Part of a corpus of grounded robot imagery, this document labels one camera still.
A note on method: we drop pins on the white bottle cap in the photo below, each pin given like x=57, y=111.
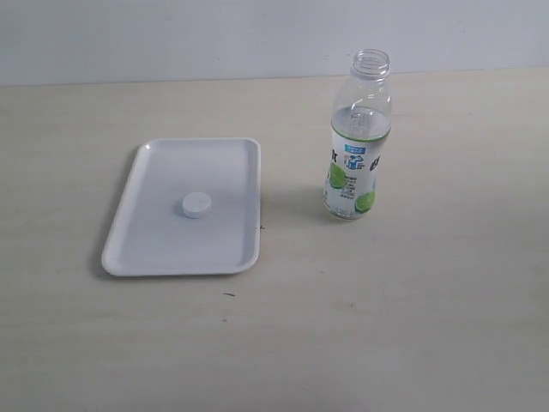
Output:
x=196, y=205

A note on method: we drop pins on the clear plastic drink bottle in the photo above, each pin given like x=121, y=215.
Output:
x=360, y=124

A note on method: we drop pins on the white rectangular plastic tray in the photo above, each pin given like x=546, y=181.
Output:
x=150, y=235

